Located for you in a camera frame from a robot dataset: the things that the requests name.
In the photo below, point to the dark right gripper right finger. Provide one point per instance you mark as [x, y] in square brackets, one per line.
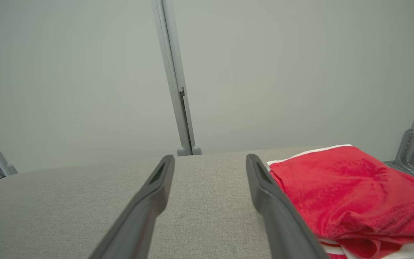
[282, 223]

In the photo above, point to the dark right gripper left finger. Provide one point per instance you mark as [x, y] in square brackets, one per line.
[146, 212]

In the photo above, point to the red basketball jersey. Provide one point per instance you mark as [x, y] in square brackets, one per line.
[354, 194]

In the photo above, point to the grey partition post with feet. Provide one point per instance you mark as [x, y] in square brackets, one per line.
[176, 90]

